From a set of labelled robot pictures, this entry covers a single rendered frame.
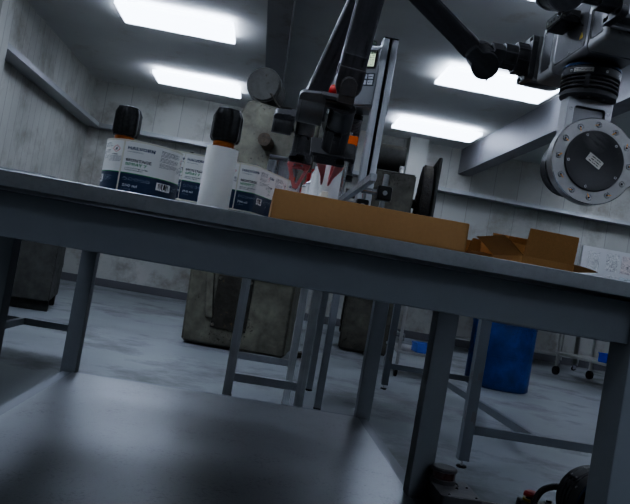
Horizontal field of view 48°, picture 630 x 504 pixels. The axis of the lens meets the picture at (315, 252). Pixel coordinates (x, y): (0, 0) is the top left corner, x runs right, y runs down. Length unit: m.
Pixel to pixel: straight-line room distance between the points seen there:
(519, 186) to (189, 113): 5.49
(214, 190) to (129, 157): 0.24
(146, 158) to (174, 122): 9.84
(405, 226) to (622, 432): 0.40
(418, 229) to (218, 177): 1.09
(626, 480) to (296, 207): 0.57
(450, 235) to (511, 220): 11.22
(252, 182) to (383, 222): 1.29
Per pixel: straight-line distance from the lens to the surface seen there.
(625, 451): 1.07
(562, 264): 3.59
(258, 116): 6.23
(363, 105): 2.18
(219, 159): 1.97
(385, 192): 1.45
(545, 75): 2.00
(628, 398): 1.06
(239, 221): 0.89
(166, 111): 11.76
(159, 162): 1.89
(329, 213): 0.92
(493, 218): 12.08
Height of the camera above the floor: 0.77
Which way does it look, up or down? 2 degrees up
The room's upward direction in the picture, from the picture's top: 10 degrees clockwise
